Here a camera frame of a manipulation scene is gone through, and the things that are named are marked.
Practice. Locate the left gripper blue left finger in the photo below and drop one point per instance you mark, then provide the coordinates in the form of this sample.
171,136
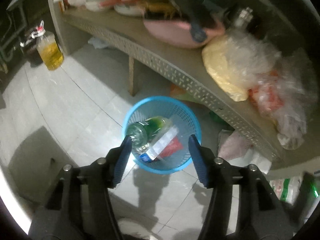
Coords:
121,159

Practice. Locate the blue toothpaste box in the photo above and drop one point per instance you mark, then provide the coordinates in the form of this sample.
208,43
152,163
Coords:
159,144

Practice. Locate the green plastic bottle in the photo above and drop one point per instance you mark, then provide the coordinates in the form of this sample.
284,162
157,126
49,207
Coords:
143,133

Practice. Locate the pink balloon tablecloth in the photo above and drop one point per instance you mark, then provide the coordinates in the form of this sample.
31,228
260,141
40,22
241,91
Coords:
18,207

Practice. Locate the red drink can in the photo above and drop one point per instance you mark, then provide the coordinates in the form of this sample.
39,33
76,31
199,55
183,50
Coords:
171,148

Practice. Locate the pink plastic basin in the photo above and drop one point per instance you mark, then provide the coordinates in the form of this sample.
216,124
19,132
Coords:
177,32

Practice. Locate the blue plastic waste basket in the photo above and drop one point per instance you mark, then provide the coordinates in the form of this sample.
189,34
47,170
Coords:
181,116

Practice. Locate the yellow item in plastic bag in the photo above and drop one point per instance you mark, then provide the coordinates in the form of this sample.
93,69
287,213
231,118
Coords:
236,59

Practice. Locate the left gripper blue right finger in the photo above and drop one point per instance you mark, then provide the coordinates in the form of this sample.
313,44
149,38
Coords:
198,160

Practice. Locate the red item in plastic bag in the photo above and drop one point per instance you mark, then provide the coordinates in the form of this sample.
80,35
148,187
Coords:
287,96

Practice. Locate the white shoe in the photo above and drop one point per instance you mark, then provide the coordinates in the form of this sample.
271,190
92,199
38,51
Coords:
131,229

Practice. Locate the cooking oil bottle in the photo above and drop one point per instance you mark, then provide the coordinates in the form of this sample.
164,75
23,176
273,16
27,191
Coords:
47,47

